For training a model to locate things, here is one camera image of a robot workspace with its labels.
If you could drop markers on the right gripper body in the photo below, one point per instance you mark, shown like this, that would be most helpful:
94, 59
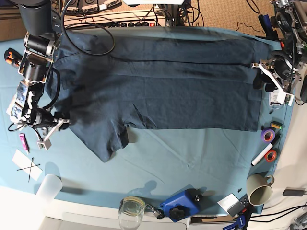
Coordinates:
39, 118

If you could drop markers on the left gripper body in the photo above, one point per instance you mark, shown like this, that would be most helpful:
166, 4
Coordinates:
283, 66

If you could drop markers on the dark blue T-shirt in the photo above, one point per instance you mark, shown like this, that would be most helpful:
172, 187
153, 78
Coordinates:
149, 83

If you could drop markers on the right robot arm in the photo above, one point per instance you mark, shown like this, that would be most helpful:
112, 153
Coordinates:
35, 65

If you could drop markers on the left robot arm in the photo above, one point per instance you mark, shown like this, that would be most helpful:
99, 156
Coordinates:
290, 16

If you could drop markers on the clear blister package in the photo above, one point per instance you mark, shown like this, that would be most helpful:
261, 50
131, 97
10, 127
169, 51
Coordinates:
273, 103

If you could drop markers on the pink glue tube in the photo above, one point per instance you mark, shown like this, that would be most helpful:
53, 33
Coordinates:
24, 142

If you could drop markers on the yellow green battery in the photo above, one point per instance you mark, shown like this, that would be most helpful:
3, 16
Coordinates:
276, 125

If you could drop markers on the white paper card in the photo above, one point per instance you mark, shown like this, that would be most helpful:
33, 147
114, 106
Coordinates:
27, 165

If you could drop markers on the purple tape roll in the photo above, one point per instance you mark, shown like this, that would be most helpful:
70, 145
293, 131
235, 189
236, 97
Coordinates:
267, 135

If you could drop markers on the white marker pen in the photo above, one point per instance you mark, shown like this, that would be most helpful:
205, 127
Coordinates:
261, 154

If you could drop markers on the frosted plastic cup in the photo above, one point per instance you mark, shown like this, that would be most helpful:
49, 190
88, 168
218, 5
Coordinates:
49, 188

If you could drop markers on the red tape roll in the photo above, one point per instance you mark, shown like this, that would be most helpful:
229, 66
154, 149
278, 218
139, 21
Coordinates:
271, 155

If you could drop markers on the orange black utility knife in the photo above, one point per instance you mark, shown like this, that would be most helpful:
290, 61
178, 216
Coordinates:
12, 57

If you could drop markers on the light blue table cloth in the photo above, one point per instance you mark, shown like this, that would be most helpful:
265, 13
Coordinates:
155, 165

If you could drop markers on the beige ceramic mug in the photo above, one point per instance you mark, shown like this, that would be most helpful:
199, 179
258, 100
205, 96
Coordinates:
259, 189

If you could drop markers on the grey remote control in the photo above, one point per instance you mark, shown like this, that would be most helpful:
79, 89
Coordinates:
239, 206

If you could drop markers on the white business card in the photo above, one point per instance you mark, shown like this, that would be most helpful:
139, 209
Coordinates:
227, 202

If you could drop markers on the clear drinking glass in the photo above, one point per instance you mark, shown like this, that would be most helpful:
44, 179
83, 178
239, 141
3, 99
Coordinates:
130, 212

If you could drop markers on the white power strip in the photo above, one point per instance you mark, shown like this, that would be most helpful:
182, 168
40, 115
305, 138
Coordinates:
118, 17

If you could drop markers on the blue clamp device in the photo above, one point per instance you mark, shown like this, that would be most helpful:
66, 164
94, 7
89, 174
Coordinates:
182, 205

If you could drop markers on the silver padlock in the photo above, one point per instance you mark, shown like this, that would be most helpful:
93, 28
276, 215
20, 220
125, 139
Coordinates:
158, 213

